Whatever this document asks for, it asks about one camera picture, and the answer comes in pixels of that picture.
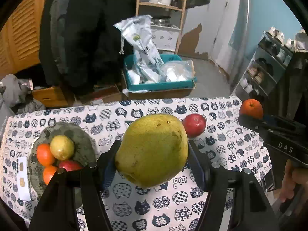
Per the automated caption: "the red apple front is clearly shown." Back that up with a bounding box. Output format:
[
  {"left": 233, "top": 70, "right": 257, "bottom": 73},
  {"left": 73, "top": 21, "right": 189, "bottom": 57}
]
[{"left": 182, "top": 113, "right": 206, "bottom": 138}]

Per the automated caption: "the white patterned storage box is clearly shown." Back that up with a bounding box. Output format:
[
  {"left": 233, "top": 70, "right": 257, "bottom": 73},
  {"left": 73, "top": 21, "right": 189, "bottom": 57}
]
[{"left": 151, "top": 24, "right": 181, "bottom": 52}]

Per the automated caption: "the green pear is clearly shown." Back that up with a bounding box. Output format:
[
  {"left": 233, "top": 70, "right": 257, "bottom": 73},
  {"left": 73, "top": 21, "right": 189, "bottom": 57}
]
[{"left": 50, "top": 135, "right": 75, "bottom": 161}]

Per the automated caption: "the white rice bag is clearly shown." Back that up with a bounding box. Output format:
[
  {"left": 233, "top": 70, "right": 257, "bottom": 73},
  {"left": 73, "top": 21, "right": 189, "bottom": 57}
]
[{"left": 114, "top": 15, "right": 164, "bottom": 84}]

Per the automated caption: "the clear plastic bag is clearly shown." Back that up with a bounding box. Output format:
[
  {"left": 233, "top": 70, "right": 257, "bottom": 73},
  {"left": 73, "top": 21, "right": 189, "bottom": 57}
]
[{"left": 161, "top": 59, "right": 195, "bottom": 82}]

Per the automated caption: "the cat pattern tablecloth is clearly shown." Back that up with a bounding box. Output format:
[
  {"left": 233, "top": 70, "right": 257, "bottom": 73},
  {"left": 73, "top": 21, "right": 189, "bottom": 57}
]
[{"left": 0, "top": 96, "right": 273, "bottom": 231}]

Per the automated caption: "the grey shoe rack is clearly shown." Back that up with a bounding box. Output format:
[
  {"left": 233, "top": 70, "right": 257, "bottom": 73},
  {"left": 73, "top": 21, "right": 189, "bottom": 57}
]
[{"left": 231, "top": 27, "right": 295, "bottom": 102}]

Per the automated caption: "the person's right hand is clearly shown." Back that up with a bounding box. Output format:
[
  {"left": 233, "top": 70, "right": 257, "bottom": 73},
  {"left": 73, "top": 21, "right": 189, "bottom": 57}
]
[{"left": 279, "top": 160, "right": 308, "bottom": 202}]

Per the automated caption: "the green glass bowl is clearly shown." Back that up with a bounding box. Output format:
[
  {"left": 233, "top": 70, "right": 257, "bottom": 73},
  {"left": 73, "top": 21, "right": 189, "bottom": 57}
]
[{"left": 28, "top": 123, "right": 95, "bottom": 197}]

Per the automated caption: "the steel steamer pot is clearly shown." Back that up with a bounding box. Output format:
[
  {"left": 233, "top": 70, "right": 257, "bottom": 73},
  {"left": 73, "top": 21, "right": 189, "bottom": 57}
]
[{"left": 151, "top": 16, "right": 171, "bottom": 27}]

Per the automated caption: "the black hanging jacket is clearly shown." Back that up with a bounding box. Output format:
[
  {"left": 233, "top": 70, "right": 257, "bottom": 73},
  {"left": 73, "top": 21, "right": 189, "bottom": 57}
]
[{"left": 39, "top": 0, "right": 136, "bottom": 95}]

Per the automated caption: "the wooden louvered wardrobe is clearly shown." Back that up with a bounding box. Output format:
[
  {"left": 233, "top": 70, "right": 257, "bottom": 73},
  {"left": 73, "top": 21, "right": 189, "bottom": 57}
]
[{"left": 0, "top": 0, "right": 54, "bottom": 74}]

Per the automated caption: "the white card on table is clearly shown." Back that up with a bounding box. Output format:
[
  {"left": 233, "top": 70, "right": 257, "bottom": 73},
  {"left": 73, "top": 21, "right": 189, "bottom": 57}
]
[{"left": 16, "top": 157, "right": 31, "bottom": 201}]

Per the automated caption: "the red apple back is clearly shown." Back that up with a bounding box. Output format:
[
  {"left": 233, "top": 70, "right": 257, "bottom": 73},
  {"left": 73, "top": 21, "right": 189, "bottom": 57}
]
[{"left": 58, "top": 160, "right": 83, "bottom": 172}]

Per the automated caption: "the wooden drawer box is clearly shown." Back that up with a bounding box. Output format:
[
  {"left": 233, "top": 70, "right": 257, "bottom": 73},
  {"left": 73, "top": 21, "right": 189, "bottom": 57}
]
[{"left": 31, "top": 87, "right": 69, "bottom": 108}]

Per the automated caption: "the large orange front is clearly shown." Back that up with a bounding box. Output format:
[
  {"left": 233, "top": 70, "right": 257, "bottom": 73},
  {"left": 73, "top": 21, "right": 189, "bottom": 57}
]
[{"left": 43, "top": 165, "right": 57, "bottom": 185}]

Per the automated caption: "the teal storage box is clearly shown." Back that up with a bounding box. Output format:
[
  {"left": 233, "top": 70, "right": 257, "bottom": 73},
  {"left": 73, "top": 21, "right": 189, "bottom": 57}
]
[{"left": 124, "top": 54, "right": 198, "bottom": 92}]

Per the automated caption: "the yellow pear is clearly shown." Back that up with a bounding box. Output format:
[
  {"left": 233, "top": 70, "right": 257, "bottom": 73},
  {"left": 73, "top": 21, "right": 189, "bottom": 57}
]
[{"left": 115, "top": 114, "right": 188, "bottom": 188}]

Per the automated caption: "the pile of grey clothes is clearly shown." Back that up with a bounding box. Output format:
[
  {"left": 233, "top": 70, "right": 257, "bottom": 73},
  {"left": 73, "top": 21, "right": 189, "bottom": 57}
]
[{"left": 1, "top": 74, "right": 46, "bottom": 126}]

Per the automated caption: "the red apple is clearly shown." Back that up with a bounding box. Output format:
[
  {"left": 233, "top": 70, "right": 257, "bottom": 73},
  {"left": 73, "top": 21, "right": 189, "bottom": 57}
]
[
  {"left": 58, "top": 160, "right": 83, "bottom": 172},
  {"left": 182, "top": 113, "right": 206, "bottom": 138}
]

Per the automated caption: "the large orange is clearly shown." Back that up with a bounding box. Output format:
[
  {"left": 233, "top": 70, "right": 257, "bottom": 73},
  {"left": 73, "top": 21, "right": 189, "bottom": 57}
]
[
  {"left": 43, "top": 165, "right": 57, "bottom": 185},
  {"left": 37, "top": 143, "right": 56, "bottom": 167}
]

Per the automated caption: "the wooden shelf rack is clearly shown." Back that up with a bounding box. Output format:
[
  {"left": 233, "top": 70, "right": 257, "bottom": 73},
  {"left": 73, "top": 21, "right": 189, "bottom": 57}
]
[{"left": 135, "top": 0, "right": 187, "bottom": 54}]

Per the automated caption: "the small tangerine back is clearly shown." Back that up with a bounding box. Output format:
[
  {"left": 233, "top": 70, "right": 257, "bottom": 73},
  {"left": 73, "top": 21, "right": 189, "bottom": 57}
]
[{"left": 240, "top": 99, "right": 264, "bottom": 119}]

